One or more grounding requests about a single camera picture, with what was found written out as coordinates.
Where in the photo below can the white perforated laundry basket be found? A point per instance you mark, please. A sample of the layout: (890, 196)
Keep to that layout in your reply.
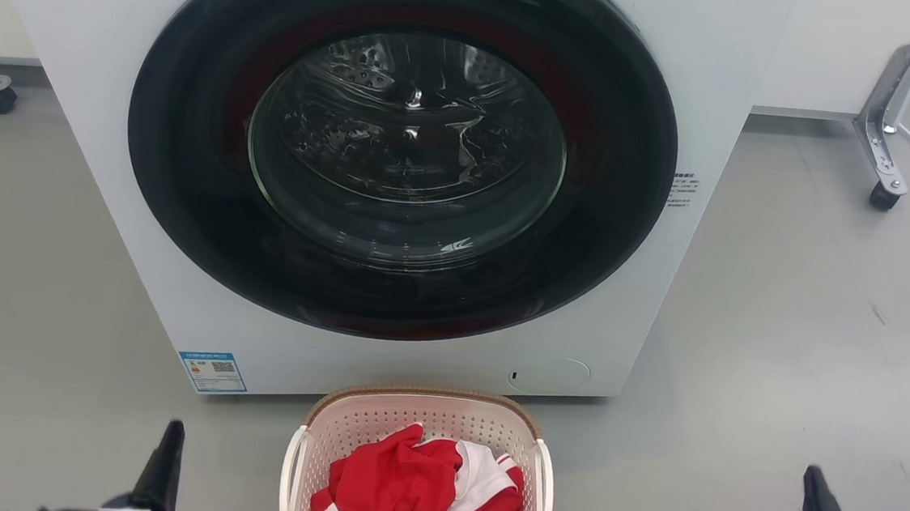
(377, 418)

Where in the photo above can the blue energy label sticker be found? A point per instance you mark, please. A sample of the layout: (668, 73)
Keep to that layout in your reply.
(212, 371)

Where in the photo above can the red and white garment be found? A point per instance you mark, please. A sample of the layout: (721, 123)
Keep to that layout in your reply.
(388, 482)

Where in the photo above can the round black washing machine door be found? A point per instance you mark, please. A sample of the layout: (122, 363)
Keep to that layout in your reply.
(184, 185)

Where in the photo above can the round white filter cover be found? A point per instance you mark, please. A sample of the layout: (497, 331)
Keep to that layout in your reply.
(551, 375)

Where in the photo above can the grey metal stand leg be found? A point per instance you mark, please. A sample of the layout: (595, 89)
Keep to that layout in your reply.
(880, 118)

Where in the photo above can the white front-load washing machine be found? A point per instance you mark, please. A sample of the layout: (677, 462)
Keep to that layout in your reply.
(99, 32)

